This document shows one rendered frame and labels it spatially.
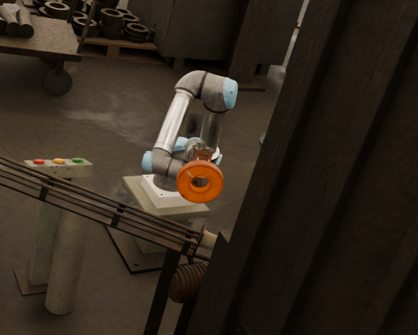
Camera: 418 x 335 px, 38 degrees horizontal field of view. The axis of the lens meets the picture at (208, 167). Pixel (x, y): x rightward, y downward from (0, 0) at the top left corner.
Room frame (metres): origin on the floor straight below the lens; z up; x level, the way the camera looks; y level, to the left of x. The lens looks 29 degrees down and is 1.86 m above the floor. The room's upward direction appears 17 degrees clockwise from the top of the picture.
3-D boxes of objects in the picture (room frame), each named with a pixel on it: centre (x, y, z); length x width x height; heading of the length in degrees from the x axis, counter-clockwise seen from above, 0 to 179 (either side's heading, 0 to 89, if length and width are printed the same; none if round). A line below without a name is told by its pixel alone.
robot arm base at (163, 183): (2.47, 0.16, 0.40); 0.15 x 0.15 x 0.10
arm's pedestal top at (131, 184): (2.46, 0.16, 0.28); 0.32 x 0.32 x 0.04; 37
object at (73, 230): (1.88, 0.43, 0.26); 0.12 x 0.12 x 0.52
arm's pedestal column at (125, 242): (2.46, 0.16, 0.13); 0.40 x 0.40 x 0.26; 37
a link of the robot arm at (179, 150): (2.47, 0.16, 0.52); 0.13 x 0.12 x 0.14; 86
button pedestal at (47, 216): (1.98, 0.55, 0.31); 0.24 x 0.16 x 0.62; 126
